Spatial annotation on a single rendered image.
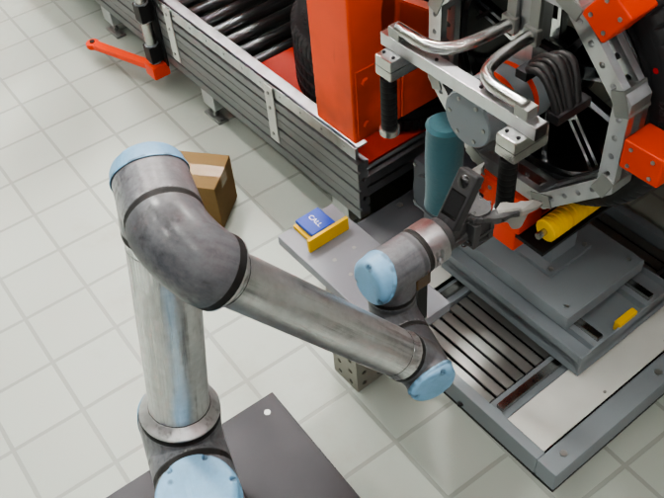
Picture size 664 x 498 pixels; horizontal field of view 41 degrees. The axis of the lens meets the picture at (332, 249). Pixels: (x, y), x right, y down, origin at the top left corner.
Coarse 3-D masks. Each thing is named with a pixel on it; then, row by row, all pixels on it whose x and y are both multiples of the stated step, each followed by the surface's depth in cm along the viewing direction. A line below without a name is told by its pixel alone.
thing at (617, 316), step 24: (456, 264) 245; (480, 264) 245; (480, 288) 241; (504, 288) 239; (624, 288) 234; (648, 288) 233; (504, 312) 238; (528, 312) 233; (600, 312) 232; (624, 312) 231; (648, 312) 233; (528, 336) 234; (552, 336) 225; (576, 336) 226; (600, 336) 222; (624, 336) 231; (576, 360) 221
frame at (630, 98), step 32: (448, 0) 188; (576, 0) 159; (448, 32) 200; (608, 64) 161; (640, 96) 162; (608, 128) 169; (480, 160) 207; (608, 160) 173; (544, 192) 194; (576, 192) 186; (608, 192) 178
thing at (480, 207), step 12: (480, 204) 164; (468, 216) 162; (480, 216) 162; (444, 228) 160; (468, 228) 165; (480, 228) 164; (492, 228) 167; (456, 240) 165; (468, 240) 168; (480, 240) 168
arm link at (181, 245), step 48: (144, 240) 118; (192, 240) 117; (240, 240) 123; (192, 288) 118; (240, 288) 121; (288, 288) 129; (336, 336) 137; (384, 336) 144; (432, 336) 158; (432, 384) 153
